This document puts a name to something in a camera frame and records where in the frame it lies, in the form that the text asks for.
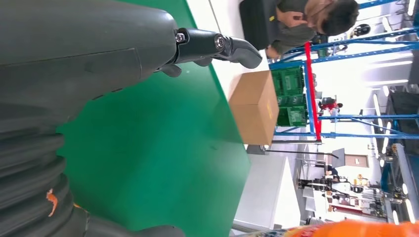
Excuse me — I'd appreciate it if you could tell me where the black carrying case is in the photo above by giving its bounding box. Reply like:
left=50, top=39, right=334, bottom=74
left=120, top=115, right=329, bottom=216
left=239, top=0, right=282, bottom=51

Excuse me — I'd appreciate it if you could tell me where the brown cardboard box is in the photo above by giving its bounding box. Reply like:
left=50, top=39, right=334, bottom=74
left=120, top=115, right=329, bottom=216
left=228, top=70, right=280, bottom=146

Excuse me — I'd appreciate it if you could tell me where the white black humanoid robot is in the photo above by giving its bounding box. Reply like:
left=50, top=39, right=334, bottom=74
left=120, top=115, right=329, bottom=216
left=297, top=175, right=352, bottom=198

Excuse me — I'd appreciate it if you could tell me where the brown door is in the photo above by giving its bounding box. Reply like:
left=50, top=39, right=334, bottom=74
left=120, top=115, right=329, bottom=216
left=343, top=154, right=370, bottom=168

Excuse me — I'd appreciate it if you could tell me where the orange detergent bottle clear cap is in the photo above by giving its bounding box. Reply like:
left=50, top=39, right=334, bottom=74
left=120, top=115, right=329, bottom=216
left=284, top=220, right=419, bottom=237

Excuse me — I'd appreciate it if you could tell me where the white cabinet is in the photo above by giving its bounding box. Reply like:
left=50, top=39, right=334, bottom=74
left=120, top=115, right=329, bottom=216
left=234, top=154, right=302, bottom=230

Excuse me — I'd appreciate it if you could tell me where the green plastic crate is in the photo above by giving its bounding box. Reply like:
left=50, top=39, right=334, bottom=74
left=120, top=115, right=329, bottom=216
left=276, top=105, right=308, bottom=127
left=271, top=66, right=306, bottom=97

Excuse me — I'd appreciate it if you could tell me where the person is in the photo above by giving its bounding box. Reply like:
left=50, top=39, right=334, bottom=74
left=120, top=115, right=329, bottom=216
left=265, top=0, right=360, bottom=60

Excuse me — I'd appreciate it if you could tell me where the blue steel shelf rack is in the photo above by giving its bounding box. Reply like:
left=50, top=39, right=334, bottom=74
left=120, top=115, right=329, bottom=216
left=268, top=0, right=419, bottom=142

